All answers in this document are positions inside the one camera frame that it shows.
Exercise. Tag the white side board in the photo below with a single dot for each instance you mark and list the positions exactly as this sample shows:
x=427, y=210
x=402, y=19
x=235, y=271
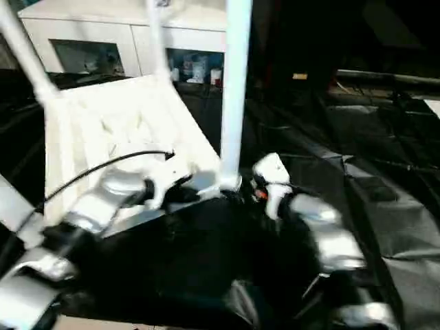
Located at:
x=434, y=107

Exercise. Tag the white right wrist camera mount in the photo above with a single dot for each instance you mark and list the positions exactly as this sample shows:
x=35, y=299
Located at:
x=271, y=168

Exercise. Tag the black work mat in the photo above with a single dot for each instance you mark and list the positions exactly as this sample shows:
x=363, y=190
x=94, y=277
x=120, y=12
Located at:
x=361, y=154

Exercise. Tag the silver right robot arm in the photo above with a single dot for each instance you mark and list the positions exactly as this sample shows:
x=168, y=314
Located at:
x=333, y=240

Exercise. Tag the white plastic table top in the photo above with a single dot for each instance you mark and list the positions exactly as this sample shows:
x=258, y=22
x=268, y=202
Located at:
x=120, y=113

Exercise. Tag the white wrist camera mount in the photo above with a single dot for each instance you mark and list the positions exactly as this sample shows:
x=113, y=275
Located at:
x=168, y=172
x=271, y=168

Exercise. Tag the small yellow label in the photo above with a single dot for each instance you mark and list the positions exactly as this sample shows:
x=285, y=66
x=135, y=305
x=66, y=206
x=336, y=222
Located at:
x=299, y=76

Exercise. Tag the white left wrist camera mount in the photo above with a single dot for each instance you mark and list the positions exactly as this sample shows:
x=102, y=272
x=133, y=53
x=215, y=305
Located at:
x=168, y=172

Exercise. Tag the white plastic table leg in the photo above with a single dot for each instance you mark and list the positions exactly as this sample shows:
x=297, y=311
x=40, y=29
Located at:
x=159, y=41
x=24, y=51
x=235, y=86
x=13, y=209

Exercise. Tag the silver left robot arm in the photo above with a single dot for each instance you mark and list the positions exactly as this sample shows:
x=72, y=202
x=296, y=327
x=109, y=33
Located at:
x=96, y=206

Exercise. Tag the long black bar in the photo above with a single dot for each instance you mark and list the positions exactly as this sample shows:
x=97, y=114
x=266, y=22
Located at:
x=385, y=77

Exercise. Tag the dark item on cabinet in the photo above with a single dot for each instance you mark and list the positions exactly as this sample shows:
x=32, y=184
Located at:
x=163, y=2

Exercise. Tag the white glass-door cabinet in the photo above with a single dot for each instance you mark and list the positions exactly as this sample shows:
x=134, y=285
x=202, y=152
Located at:
x=86, y=27

